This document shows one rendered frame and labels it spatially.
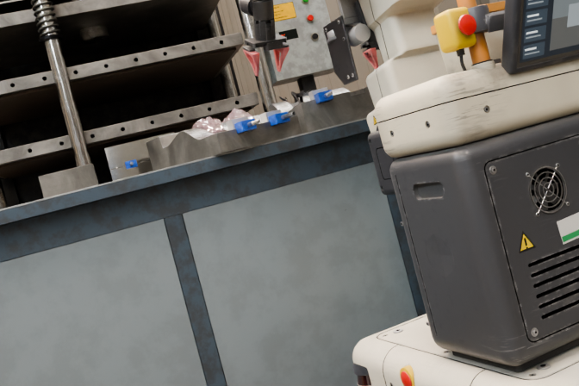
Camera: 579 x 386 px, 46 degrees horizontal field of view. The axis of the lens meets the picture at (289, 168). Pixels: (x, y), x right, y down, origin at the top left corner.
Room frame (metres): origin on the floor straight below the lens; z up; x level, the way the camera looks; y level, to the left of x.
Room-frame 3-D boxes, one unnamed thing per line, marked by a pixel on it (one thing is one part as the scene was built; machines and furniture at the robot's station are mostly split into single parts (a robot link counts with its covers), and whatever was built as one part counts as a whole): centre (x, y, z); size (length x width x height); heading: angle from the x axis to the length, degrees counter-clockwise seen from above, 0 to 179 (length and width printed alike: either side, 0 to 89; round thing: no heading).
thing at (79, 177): (2.01, 0.63, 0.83); 0.20 x 0.15 x 0.07; 15
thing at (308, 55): (2.97, -0.17, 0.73); 0.30 x 0.22 x 1.47; 105
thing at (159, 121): (2.98, 0.68, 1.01); 1.10 x 0.74 x 0.05; 105
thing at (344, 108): (2.24, -0.14, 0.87); 0.50 x 0.26 x 0.14; 15
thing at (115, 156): (2.87, 0.59, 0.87); 0.50 x 0.27 x 0.17; 15
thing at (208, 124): (2.07, 0.18, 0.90); 0.26 x 0.18 x 0.08; 32
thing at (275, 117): (1.87, -0.01, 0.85); 0.13 x 0.05 x 0.05; 32
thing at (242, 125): (1.81, 0.08, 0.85); 0.13 x 0.05 x 0.05; 32
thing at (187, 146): (2.06, 0.18, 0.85); 0.50 x 0.26 x 0.11; 32
